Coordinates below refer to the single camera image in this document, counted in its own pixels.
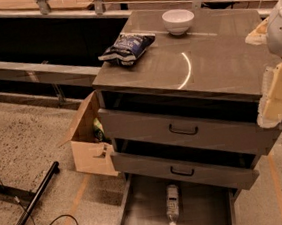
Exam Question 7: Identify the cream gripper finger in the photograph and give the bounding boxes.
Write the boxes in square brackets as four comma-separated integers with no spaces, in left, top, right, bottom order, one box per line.
[256,63,282,128]
[245,18,268,45]

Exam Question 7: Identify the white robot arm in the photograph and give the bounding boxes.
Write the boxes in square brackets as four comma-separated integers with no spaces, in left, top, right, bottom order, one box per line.
[245,0,282,128]

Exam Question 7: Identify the grey drawer cabinet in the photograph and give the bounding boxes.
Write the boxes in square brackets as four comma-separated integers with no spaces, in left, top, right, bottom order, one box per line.
[85,0,282,207]

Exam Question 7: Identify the grey middle drawer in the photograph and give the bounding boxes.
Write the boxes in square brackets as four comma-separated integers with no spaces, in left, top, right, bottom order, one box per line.
[110,152,259,190]

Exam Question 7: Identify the grey drawer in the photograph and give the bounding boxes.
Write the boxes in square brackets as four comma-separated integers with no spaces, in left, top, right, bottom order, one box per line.
[110,152,259,190]
[117,175,236,225]
[99,108,281,155]

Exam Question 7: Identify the grey top drawer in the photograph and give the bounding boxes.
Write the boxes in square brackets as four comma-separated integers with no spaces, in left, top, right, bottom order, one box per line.
[99,108,281,155]

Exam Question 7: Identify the grey bottom drawer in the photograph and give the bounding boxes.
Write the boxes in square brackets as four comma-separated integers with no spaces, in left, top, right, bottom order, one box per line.
[117,175,236,225]

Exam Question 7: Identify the white ceramic bowl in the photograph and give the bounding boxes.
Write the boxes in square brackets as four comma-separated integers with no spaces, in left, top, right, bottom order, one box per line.
[162,9,194,35]

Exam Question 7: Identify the dark blue chip bag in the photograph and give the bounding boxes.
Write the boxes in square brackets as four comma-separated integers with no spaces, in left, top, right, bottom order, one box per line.
[98,33,155,66]

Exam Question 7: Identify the green packet in box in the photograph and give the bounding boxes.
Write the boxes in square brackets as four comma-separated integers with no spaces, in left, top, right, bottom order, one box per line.
[93,118,106,142]

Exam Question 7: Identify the cardboard box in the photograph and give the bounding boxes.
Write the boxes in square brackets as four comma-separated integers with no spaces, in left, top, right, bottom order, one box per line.
[58,92,118,177]

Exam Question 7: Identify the black metal bar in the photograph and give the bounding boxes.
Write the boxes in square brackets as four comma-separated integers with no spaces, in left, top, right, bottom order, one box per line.
[15,162,60,225]

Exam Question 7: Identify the grey metal rail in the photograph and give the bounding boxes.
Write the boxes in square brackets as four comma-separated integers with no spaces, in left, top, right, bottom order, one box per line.
[0,61,99,87]

